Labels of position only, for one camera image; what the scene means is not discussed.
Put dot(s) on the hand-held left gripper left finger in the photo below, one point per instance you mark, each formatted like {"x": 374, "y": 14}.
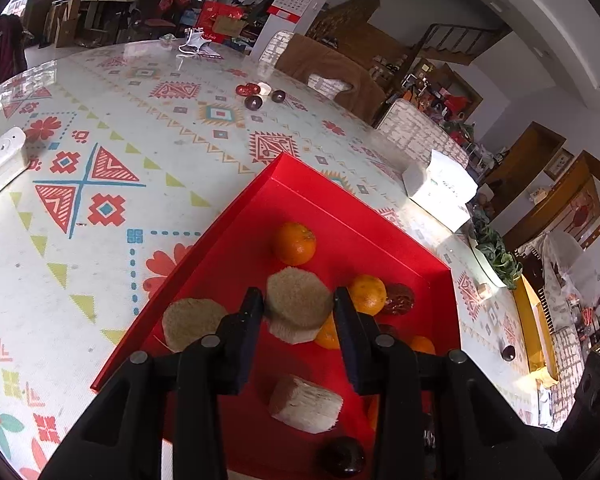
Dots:
{"x": 247, "y": 350}

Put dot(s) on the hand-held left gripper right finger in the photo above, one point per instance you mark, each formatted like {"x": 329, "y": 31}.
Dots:
{"x": 351, "y": 355}

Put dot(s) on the beige pastry block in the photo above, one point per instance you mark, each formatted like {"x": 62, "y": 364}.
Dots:
{"x": 305, "y": 402}

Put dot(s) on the beige pastry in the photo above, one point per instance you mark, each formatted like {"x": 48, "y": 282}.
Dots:
{"x": 297, "y": 305}
{"x": 484, "y": 291}

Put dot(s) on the red cardboard box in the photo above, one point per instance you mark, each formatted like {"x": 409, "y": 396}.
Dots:
{"x": 240, "y": 240}

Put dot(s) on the white patterned chair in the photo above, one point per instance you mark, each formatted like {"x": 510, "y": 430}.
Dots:
{"x": 570, "y": 370}
{"x": 415, "y": 127}

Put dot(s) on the yellow cardboard box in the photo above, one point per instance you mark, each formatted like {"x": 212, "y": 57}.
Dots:
{"x": 532, "y": 330}

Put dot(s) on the dark red plum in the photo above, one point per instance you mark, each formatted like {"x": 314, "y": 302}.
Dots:
{"x": 508, "y": 352}

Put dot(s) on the white oval plate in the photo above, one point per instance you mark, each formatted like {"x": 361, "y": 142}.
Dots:
{"x": 480, "y": 262}

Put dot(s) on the white tissue box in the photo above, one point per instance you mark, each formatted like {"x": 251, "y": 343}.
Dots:
{"x": 440, "y": 195}

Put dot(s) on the small dark plum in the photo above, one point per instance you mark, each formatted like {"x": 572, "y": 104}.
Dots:
{"x": 278, "y": 95}
{"x": 254, "y": 102}

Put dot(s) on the small red glossy item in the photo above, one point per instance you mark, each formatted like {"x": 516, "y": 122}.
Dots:
{"x": 242, "y": 90}

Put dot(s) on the small white item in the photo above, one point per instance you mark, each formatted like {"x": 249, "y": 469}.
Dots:
{"x": 265, "y": 89}

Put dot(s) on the brown chair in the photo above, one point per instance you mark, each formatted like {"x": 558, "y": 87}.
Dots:
{"x": 330, "y": 67}

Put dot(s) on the white face mask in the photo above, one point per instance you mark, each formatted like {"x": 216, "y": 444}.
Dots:
{"x": 200, "y": 49}

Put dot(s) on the white power strip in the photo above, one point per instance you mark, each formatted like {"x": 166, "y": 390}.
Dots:
{"x": 0, "y": 157}

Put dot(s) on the wooden display cabinet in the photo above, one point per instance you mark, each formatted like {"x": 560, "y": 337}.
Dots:
{"x": 350, "y": 25}

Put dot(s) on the red gift box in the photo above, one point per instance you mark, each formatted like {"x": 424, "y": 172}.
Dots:
{"x": 220, "y": 20}

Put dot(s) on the wooden staircase railing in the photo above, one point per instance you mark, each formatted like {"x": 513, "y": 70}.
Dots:
{"x": 455, "y": 40}

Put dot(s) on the wooden door frame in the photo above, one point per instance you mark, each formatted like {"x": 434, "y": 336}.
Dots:
{"x": 545, "y": 210}

